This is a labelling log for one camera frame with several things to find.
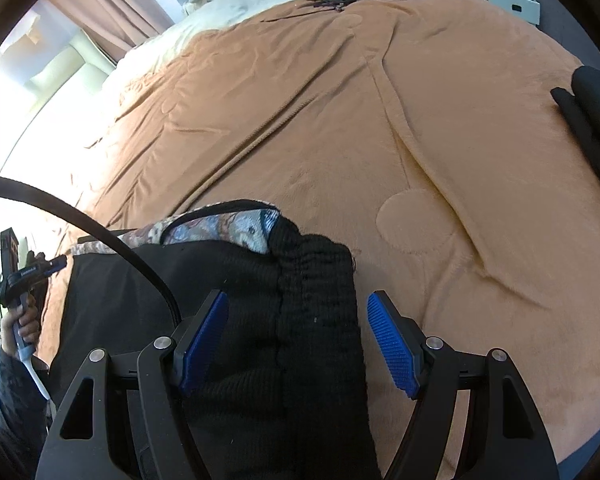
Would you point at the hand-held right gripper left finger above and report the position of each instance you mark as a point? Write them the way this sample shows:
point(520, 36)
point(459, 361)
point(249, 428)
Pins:
point(205, 345)

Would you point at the folded black pants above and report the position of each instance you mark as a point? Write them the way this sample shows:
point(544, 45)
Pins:
point(592, 120)

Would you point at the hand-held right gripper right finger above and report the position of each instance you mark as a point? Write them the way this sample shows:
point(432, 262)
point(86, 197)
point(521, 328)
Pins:
point(395, 345)

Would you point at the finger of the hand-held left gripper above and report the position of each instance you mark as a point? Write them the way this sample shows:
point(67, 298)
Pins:
point(56, 263)

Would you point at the person's left hand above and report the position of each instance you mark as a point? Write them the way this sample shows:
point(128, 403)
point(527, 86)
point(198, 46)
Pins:
point(22, 327)

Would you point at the black knit pants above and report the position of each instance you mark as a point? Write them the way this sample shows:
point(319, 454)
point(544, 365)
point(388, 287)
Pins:
point(310, 340)

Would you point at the pink curtain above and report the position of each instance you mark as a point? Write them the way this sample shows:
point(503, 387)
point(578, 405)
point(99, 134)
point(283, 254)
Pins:
point(105, 10)

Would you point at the bear patterned pants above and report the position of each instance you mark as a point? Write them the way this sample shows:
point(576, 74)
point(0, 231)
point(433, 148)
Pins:
point(220, 225)

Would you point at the person's left forearm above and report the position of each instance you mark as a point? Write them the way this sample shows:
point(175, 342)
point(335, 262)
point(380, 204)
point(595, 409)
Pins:
point(15, 410)

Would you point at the brown bed blanket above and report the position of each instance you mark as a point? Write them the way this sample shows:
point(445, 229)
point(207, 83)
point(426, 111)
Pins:
point(380, 110)

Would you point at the cream padded headboard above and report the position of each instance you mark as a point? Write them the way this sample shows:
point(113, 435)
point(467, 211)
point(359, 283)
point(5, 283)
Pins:
point(60, 72)

